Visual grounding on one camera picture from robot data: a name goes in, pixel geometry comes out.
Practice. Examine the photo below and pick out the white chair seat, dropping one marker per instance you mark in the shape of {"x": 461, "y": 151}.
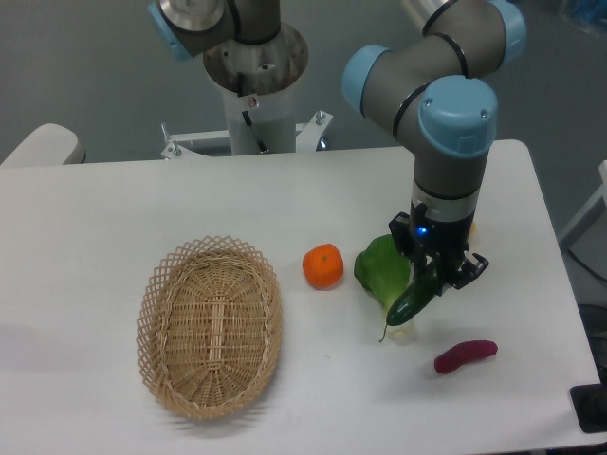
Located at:
{"x": 48, "y": 145}

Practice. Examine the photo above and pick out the dark green cucumber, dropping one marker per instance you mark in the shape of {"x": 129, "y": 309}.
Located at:
{"x": 414, "y": 299}

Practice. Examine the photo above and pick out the purple sweet potato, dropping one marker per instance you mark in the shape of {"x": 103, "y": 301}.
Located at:
{"x": 464, "y": 353}

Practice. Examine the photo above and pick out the white furniture frame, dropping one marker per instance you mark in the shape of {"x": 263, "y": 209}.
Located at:
{"x": 586, "y": 216}

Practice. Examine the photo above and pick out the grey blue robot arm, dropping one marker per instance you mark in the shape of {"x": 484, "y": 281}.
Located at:
{"x": 430, "y": 97}

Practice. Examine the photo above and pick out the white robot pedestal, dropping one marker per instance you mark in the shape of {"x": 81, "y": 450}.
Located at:
{"x": 258, "y": 84}

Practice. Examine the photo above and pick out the woven wicker basket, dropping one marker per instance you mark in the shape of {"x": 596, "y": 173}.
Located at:
{"x": 209, "y": 331}

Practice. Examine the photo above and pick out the black device at edge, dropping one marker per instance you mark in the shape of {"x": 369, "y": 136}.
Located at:
{"x": 590, "y": 407}

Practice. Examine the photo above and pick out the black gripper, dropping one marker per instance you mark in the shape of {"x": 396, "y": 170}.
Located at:
{"x": 422, "y": 239}

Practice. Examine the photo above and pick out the green bok choy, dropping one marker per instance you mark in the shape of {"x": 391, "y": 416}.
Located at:
{"x": 382, "y": 271}

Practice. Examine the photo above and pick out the orange tangerine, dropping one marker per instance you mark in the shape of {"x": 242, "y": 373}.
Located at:
{"x": 323, "y": 266}

